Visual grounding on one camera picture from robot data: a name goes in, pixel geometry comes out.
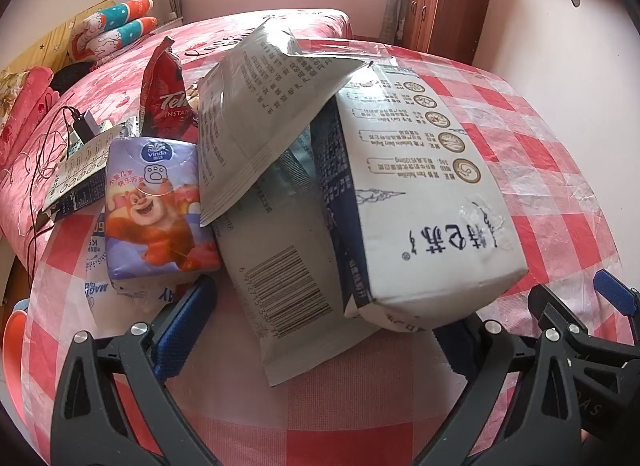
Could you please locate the black cloth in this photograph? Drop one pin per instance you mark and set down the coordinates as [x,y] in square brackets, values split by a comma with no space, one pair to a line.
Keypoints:
[70,75]

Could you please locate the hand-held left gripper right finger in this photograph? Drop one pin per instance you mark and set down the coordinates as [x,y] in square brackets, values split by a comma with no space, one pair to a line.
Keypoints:
[452,351]

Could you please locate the black charger plug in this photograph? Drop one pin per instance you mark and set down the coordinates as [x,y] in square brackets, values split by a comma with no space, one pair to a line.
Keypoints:
[87,123]

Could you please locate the brown wooden cabinet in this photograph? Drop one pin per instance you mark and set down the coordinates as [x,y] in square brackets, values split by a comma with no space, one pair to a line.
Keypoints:
[450,10]

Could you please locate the red white checked tablecloth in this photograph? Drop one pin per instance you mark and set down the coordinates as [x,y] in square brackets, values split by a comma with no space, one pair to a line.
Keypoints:
[525,110]

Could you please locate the white blue milk case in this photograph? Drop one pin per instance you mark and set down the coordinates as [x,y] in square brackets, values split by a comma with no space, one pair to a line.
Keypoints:
[425,196]

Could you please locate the small flattened milk carton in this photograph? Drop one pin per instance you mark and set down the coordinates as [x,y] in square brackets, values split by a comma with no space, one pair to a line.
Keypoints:
[80,165]

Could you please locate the grey barcode packet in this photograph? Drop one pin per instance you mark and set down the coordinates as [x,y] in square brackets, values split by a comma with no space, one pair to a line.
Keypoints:
[280,256]

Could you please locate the cartoon print pillow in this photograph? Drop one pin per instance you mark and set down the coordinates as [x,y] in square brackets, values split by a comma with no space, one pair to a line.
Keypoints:
[115,38]
[120,10]

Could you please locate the red snack bag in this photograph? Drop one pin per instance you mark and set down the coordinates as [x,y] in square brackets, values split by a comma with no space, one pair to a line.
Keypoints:
[165,105]

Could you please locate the yellow headboard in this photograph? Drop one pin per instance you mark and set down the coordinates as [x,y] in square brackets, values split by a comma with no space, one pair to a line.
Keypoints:
[50,40]

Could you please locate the pink plush pillow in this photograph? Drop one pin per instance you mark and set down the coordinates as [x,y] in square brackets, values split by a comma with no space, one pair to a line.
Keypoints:
[27,100]

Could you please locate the foil snack bar wrapper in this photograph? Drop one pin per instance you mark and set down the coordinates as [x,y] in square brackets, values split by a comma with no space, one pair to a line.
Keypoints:
[131,126]

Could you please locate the white blue plastic bag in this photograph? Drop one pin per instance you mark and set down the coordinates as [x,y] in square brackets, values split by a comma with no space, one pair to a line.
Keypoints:
[100,291]

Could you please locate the orange plastic basin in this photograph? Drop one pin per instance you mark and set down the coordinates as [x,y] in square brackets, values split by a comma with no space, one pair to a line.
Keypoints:
[12,341]

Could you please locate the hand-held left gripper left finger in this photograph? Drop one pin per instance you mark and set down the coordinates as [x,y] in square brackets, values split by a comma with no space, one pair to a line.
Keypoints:
[182,331]

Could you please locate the floral pillow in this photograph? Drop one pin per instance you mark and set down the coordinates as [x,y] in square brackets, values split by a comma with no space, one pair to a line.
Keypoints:
[7,83]

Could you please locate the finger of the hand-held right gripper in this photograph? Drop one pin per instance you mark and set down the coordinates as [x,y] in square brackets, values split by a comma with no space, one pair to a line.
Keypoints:
[617,293]
[547,303]

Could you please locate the white printed flat packet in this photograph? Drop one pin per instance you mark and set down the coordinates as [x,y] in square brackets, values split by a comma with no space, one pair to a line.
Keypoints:
[260,110]

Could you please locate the purple cartoon tissue pack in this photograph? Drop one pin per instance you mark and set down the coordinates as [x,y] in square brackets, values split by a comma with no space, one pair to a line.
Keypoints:
[150,216]

